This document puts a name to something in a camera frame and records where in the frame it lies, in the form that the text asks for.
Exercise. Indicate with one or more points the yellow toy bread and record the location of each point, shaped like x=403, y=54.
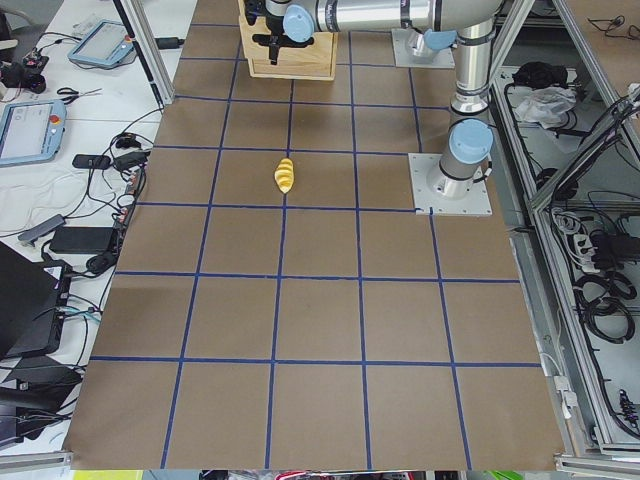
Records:
x=284, y=175

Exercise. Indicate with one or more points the blue teach pendant upper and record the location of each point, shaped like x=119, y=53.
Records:
x=106, y=46

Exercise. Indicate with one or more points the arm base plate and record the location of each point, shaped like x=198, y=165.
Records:
x=430, y=50
x=436, y=194

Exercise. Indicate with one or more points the blue teach pendant lower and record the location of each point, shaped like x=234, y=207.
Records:
x=31, y=132

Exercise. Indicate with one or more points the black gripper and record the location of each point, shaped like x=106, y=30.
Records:
x=273, y=24

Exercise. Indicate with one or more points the brown paper table mat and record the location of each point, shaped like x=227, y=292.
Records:
x=330, y=328

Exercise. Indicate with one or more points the wooden drawer cabinet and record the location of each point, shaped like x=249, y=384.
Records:
x=315, y=62

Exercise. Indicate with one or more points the black laptop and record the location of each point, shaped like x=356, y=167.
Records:
x=32, y=297

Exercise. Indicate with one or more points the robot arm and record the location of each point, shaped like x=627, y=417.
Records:
x=345, y=15
x=470, y=138

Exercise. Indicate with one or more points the crumpled white cloth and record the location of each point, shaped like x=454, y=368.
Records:
x=548, y=107

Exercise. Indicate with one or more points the black power brick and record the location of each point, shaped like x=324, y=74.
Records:
x=81, y=240

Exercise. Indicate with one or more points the scissors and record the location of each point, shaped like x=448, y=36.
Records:
x=69, y=95

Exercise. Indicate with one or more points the blue teach pendant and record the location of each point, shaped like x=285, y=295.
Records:
x=31, y=132
x=106, y=46

